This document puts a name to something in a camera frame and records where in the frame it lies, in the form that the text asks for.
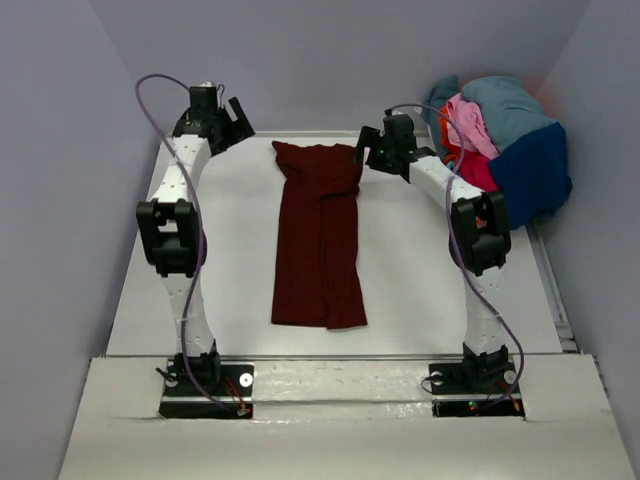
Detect maroon t shirt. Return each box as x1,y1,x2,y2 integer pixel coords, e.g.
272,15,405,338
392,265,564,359
271,141,368,330

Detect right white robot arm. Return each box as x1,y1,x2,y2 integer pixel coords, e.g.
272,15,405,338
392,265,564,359
355,111,514,397

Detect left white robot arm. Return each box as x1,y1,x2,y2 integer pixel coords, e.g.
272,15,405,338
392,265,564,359
136,82,254,397

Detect orange t shirt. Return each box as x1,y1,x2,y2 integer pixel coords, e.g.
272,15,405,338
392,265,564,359
437,105,460,170

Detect teal t shirt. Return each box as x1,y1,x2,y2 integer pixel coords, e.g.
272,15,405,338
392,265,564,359
424,75,459,110

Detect pink t shirt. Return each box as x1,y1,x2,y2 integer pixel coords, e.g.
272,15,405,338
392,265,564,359
445,93,499,159

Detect grey blue t shirt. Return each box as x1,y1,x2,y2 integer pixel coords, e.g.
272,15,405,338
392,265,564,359
461,76,556,153

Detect navy blue t shirt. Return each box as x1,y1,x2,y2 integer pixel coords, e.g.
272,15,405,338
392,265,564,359
489,122,573,230

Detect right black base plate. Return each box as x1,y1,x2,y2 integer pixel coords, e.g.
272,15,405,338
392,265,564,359
421,362,525,418

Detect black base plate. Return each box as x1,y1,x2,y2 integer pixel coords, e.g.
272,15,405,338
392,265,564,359
421,362,525,418
156,361,255,420

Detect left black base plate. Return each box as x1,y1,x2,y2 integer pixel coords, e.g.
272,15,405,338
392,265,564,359
156,361,255,420

